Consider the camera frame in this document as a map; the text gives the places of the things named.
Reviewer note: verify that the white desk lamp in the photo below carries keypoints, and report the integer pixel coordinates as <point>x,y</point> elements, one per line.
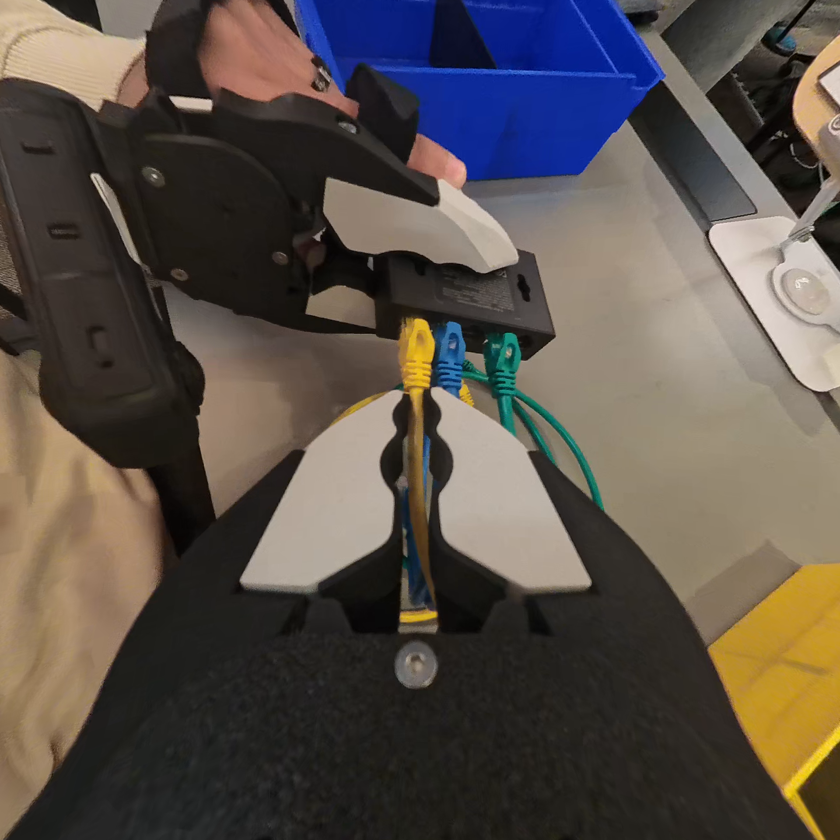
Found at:
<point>754,275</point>

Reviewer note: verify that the yellow storage bin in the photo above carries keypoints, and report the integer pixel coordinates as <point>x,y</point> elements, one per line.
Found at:
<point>781,669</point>

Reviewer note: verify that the person's left hand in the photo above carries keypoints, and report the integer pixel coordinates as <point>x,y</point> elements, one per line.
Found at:
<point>262,52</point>

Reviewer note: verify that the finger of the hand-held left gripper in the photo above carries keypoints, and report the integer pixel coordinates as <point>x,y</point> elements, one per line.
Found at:
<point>341,308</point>
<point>420,226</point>

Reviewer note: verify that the black network switch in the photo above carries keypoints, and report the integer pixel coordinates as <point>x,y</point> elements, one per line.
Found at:
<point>459,295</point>

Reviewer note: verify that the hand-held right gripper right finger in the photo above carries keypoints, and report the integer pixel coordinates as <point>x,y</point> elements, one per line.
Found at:
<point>512,512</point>

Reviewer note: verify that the blue storage bin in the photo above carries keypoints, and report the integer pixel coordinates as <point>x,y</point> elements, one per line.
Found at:
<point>525,118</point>

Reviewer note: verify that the person's beige clothing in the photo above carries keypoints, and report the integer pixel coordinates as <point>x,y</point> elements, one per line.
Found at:
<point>65,590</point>

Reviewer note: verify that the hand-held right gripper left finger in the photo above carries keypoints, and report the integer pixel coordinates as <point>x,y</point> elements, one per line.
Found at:
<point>315,512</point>

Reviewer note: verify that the person's left forearm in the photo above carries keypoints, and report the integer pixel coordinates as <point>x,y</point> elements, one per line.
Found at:
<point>59,46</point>

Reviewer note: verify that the instruction sheet on board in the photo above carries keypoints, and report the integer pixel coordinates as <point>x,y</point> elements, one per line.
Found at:
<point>810,98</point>

